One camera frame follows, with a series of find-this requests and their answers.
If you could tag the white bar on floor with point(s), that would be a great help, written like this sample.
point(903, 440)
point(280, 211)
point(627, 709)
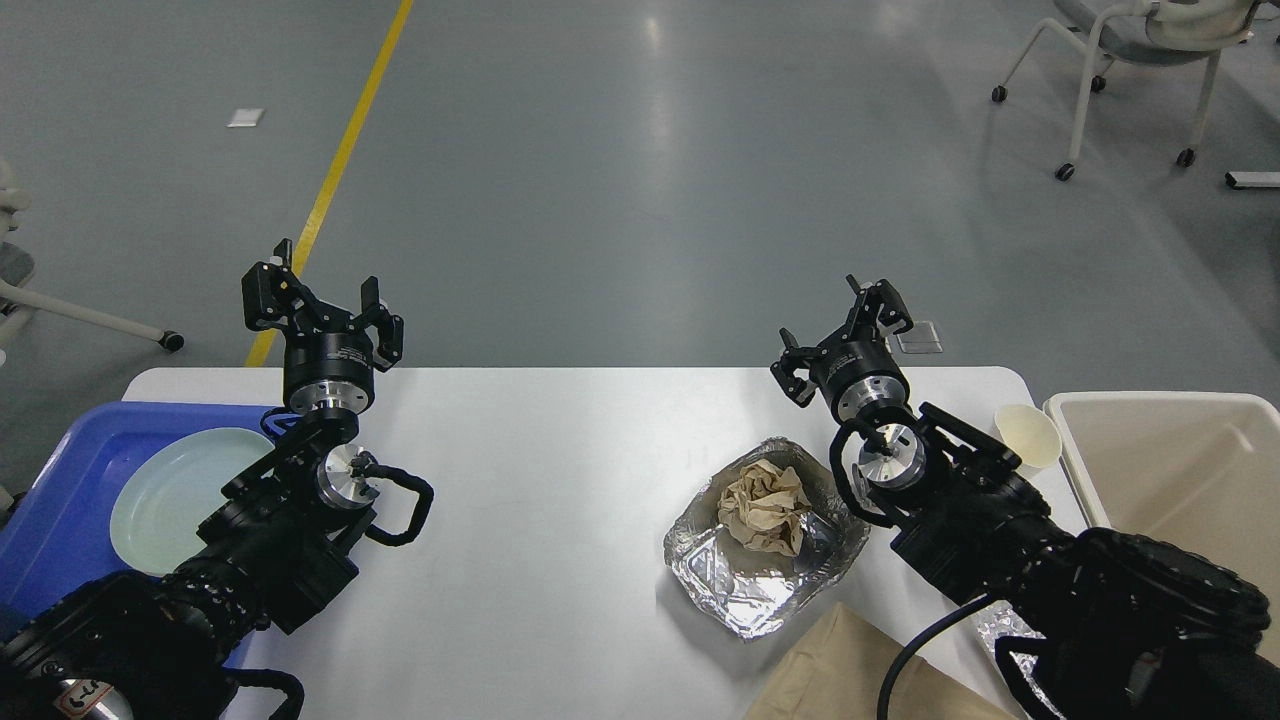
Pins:
point(1253, 179)

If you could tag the white floor marker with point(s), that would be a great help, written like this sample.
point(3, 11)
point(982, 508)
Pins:
point(246, 118)

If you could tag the crumpled brown paper ball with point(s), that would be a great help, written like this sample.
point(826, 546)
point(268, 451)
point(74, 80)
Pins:
point(763, 508)

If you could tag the white chair right background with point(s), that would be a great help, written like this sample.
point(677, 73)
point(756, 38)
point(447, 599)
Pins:
point(1143, 34)

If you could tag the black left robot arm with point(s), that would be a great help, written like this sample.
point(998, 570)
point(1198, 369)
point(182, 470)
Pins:
point(275, 554)

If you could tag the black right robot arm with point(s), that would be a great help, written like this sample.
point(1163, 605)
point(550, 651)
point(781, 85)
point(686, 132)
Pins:
point(1122, 626)

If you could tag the brown paper bag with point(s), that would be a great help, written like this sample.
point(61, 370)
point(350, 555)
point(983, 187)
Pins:
point(836, 669)

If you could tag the cream paper cup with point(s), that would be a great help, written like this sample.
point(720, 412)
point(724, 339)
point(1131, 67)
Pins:
point(1030, 434)

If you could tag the mint green plate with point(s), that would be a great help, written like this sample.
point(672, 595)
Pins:
point(154, 521)

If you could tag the aluminium foil tray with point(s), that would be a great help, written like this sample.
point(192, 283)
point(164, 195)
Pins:
point(754, 592)

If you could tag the metal floor plate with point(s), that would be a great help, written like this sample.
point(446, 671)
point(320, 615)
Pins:
point(922, 338)

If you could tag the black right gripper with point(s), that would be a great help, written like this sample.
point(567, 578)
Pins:
point(859, 380)

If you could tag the beige plastic bin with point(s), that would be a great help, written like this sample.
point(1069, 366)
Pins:
point(1196, 469)

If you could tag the blue plastic tray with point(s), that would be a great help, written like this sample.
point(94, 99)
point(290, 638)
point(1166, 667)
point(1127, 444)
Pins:
point(59, 537)

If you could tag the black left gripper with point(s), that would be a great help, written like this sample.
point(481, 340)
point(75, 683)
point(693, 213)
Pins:
point(325, 363)

